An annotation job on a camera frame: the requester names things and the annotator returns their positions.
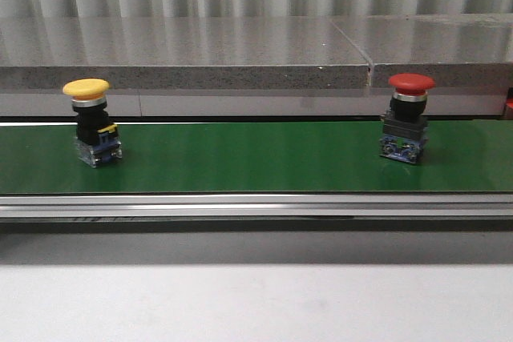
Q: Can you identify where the grey stone slab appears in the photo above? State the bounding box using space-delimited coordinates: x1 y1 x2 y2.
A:
1 17 369 91
331 14 512 94

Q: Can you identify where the orange red object at edge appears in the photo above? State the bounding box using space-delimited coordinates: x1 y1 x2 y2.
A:
502 87 513 120

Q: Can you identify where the grey stone slab right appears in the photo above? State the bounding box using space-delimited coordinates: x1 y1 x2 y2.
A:
331 14 512 94

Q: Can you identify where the green conveyor belt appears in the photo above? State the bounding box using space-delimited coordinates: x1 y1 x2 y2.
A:
1 120 512 194

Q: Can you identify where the aluminium conveyor side rail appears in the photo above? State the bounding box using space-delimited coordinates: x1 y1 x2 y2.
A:
1 192 512 222

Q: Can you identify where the red mushroom push button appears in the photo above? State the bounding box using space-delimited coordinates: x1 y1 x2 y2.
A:
379 73 435 164

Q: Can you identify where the grey stone slab left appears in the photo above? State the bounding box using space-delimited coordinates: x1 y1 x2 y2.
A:
1 17 369 91

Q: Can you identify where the yellow mushroom push button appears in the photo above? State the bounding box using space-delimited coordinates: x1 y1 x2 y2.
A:
63 78 123 167

